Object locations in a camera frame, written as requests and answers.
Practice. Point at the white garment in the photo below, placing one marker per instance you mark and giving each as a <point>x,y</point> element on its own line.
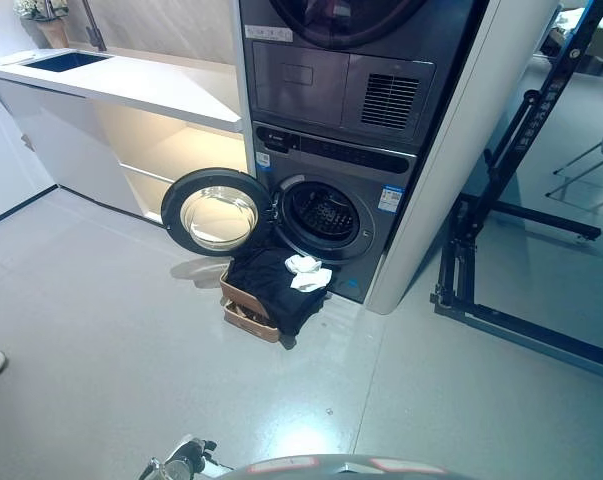
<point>307,282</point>

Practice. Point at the flower bouquet in vase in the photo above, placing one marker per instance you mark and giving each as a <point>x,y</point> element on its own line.
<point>48,30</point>

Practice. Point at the grey stacked dryer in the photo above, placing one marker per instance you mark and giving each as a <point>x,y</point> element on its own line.
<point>301,80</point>

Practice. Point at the brown woven laundry basket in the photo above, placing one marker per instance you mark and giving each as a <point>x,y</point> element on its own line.
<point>251,325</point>

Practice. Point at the black garment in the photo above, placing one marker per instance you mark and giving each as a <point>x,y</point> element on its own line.
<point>271,290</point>

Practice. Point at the silver robot torso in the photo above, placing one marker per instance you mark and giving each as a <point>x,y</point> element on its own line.
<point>341,467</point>

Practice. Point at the grey front-load washing machine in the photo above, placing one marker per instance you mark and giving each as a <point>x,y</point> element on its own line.
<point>331,150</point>

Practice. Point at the black metal gantry frame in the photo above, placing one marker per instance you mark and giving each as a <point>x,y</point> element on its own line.
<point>531,125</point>

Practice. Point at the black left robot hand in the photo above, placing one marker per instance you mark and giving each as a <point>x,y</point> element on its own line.
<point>193,452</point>

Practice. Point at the white counter cabinet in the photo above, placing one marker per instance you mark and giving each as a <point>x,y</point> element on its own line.
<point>131,85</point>

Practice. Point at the white appliance column cabinet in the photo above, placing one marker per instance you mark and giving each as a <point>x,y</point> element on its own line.
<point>431,200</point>

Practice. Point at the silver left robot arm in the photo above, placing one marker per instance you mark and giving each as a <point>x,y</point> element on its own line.
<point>166,470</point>

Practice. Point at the energy label sticker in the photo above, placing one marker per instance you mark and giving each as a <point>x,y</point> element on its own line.
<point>391,194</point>

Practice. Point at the dark metal faucet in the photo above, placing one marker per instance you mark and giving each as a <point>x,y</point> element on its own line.
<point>95,30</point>

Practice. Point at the metal chair legs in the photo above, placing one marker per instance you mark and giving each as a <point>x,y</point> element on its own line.
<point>588,160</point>

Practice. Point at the dark blue sink basin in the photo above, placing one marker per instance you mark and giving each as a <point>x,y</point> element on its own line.
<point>66,62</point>

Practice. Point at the round washer door with glass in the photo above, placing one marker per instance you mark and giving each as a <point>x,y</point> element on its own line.
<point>173,200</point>

